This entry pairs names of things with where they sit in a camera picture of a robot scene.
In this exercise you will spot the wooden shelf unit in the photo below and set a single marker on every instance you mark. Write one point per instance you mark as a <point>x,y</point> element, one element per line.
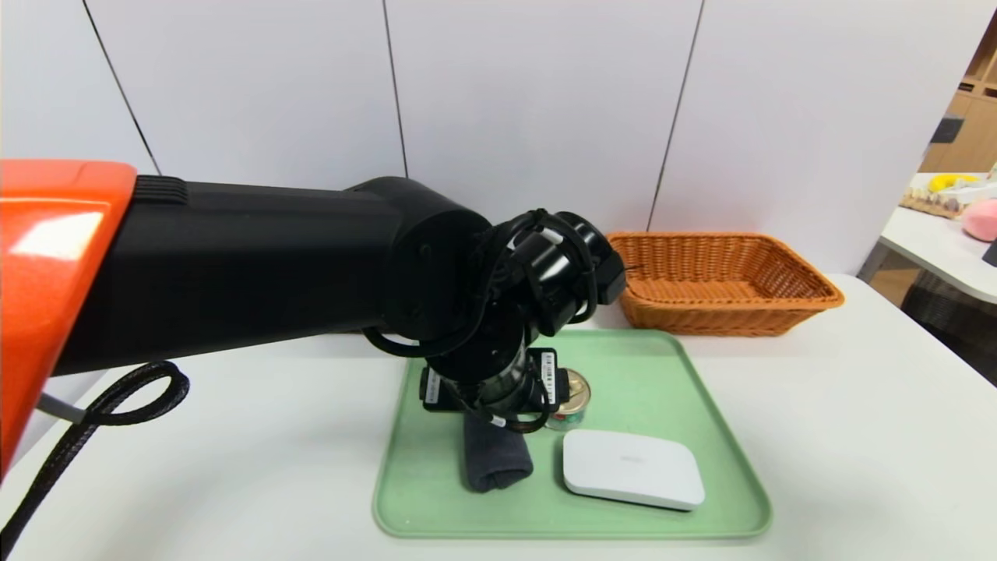
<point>974,125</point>

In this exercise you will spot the yellow banana toy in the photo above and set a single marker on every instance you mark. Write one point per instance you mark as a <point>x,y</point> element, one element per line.
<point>952,182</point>

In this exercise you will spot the white side table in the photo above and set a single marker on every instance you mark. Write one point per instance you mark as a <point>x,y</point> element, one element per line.
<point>935,249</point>

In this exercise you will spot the brown woven mat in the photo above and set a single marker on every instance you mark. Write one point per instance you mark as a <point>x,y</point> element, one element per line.
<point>931,205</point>

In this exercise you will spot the orange wicker basket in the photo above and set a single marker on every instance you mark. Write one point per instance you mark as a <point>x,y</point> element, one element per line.
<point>724,280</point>

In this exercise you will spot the cat food tin can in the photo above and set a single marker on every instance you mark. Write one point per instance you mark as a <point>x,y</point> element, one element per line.
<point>575,405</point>

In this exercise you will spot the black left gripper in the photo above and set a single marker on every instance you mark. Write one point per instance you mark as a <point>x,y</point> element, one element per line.
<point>539,374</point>

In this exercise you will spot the white rounded plastic box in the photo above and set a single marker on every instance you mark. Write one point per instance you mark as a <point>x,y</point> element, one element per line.
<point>631,467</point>

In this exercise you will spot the light green plastic tray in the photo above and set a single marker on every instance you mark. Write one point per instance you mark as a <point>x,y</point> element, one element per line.
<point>623,374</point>

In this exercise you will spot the dark grey towel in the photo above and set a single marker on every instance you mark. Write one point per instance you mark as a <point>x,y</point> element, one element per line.
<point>494,460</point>

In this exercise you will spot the pink plush toy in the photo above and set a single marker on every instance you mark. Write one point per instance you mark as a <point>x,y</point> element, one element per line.
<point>983,220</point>

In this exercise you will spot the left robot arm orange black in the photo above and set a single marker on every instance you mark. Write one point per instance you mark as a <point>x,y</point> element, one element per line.
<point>234,265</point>

